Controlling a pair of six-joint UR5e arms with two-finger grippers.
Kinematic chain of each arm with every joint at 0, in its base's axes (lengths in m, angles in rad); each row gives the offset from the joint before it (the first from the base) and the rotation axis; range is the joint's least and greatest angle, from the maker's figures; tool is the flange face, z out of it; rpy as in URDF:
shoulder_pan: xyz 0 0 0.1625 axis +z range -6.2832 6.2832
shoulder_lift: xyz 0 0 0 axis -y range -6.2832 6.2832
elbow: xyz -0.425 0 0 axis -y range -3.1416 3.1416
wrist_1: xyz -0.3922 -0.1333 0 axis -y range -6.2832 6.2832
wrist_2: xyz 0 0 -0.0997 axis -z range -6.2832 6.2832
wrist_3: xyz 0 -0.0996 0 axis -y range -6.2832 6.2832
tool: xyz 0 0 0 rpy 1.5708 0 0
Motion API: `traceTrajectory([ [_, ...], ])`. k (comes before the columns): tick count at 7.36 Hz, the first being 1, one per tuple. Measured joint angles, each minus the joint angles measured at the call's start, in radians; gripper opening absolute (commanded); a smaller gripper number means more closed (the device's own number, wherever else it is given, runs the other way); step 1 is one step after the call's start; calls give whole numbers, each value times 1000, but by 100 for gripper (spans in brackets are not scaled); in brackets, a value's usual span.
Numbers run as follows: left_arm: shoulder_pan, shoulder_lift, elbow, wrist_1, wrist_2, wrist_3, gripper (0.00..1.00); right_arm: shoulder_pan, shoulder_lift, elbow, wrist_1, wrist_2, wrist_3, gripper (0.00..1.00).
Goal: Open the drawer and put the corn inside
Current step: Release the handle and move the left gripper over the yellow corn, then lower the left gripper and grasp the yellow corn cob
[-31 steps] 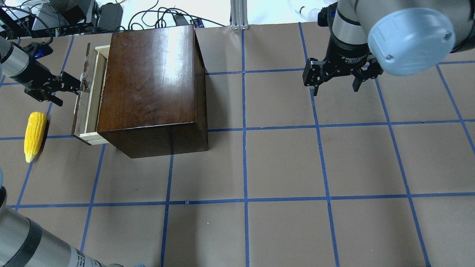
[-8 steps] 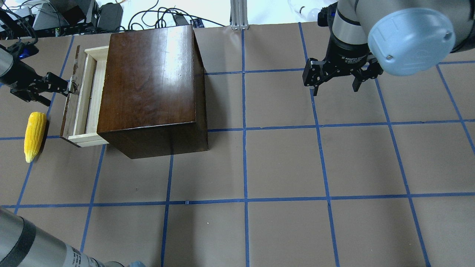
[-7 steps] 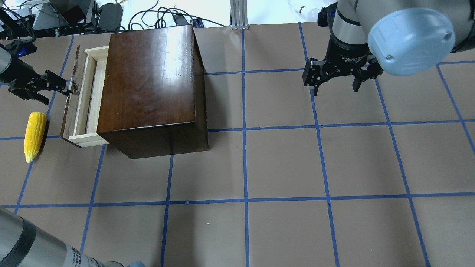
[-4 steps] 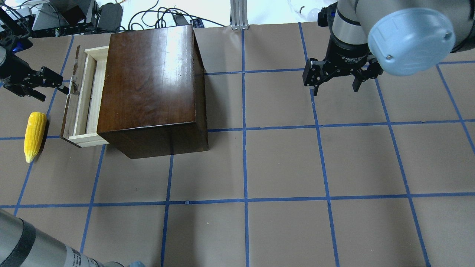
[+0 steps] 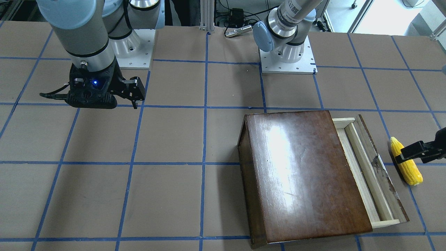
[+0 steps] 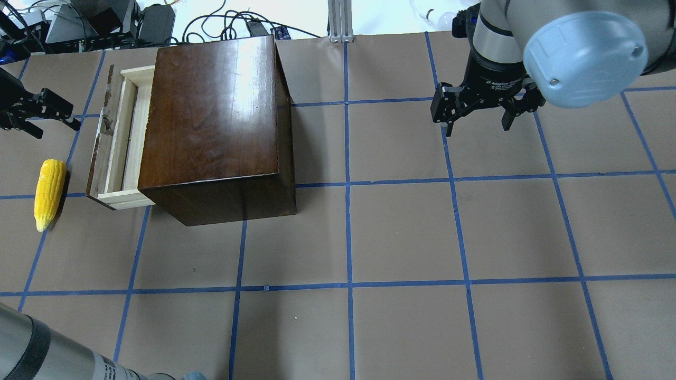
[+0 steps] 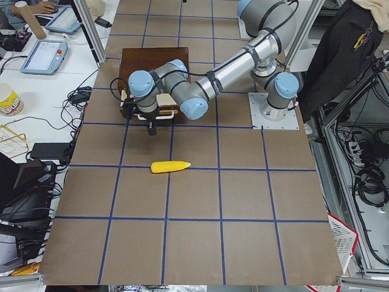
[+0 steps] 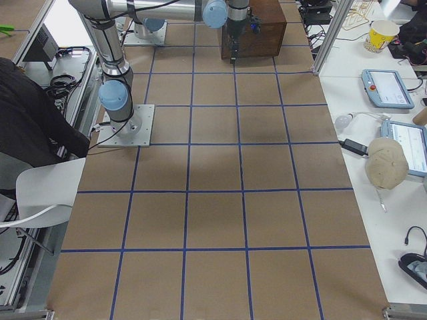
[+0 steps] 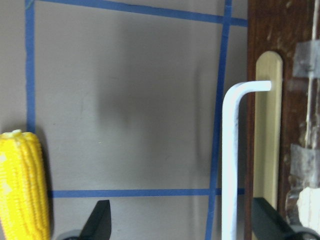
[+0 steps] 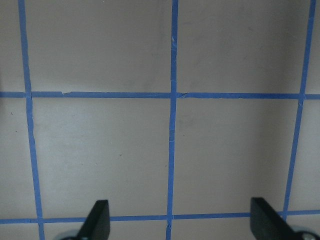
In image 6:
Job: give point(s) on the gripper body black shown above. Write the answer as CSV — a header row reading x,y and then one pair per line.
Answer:
x,y
15,96
494,80

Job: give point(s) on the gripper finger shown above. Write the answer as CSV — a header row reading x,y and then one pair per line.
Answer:
x,y
451,103
47,104
13,122
513,107

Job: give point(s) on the yellow corn cob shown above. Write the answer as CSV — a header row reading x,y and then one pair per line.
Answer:
x,y
49,187

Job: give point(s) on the wooden drawer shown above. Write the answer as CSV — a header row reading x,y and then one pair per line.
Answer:
x,y
119,142

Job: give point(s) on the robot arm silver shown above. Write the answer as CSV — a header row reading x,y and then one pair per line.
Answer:
x,y
571,54
30,348

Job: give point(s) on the dark wooden cabinet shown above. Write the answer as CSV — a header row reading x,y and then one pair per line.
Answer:
x,y
218,144

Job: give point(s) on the aluminium frame post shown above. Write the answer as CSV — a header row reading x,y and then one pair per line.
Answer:
x,y
340,29

